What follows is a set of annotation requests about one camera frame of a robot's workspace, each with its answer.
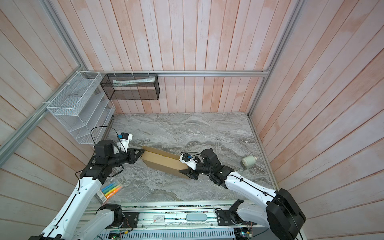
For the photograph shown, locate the black wire mesh basket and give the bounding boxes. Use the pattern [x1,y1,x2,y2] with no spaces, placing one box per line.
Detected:
[101,73,161,101]

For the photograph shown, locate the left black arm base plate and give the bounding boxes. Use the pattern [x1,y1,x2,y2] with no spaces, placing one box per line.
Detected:
[107,212,139,229]

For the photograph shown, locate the paper sheet in black basket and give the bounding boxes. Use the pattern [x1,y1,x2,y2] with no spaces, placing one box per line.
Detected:
[113,77,156,87]

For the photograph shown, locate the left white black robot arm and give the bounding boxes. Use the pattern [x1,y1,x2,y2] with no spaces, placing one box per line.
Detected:
[30,140,144,240]

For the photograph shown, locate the small white label box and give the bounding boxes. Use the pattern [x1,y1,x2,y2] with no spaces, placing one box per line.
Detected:
[153,215,165,223]

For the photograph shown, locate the grey oval device on rail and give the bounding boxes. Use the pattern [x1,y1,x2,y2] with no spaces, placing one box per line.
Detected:
[186,213,208,222]

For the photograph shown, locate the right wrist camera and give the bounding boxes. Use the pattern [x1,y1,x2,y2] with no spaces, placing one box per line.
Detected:
[179,153,198,171]

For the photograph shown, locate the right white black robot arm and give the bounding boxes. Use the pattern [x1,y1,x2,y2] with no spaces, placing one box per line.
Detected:
[180,149,306,240]

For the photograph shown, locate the aluminium mounting rail frame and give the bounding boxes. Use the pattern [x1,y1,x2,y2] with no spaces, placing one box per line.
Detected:
[71,200,304,240]

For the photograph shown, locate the brown cardboard box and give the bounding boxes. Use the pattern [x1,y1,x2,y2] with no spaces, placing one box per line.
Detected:
[141,146,189,179]

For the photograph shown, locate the white wire mesh shelf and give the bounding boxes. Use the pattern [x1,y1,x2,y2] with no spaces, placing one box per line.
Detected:
[47,71,116,145]

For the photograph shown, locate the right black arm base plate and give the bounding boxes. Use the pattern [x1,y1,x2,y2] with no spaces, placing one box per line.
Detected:
[214,208,257,226]

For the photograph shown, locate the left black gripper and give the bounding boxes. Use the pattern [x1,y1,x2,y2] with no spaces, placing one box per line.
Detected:
[108,147,145,168]

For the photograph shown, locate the pack of coloured markers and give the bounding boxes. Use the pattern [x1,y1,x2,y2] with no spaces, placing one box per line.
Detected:
[96,181,123,204]

